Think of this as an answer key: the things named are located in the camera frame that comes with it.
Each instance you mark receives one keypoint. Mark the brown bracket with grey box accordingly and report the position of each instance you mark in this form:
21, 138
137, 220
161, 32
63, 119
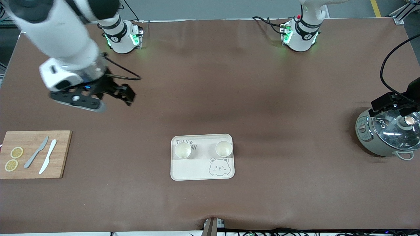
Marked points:
211, 227

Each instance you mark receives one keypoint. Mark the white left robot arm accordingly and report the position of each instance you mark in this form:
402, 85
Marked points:
300, 42

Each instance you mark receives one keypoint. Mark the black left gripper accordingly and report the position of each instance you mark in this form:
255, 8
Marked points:
414, 88

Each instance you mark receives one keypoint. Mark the bamboo cutting board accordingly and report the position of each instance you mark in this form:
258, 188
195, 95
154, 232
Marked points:
62, 154

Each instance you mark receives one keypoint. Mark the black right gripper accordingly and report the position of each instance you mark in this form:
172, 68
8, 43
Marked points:
105, 86

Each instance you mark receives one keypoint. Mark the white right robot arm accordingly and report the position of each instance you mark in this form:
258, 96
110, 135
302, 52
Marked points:
65, 39

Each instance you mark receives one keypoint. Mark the aluminium frame profile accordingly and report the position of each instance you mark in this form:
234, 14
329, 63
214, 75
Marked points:
398, 20

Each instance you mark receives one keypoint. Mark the glass pot lid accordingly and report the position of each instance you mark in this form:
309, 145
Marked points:
387, 131

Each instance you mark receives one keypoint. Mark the grey plastic knife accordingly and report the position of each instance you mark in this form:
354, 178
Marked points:
36, 152

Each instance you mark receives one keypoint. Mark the yellow lemon slice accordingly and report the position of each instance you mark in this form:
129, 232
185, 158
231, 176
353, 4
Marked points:
11, 165
16, 152

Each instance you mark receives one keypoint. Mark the brown table mat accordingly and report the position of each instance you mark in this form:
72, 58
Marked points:
210, 82

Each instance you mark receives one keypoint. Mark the grey pot with glass lid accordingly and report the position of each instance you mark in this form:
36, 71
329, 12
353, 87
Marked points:
367, 141

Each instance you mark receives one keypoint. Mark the white plastic knife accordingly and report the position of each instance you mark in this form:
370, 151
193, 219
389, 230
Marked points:
49, 154

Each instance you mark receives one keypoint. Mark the cream tray with bear print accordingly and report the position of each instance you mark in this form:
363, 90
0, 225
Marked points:
197, 170

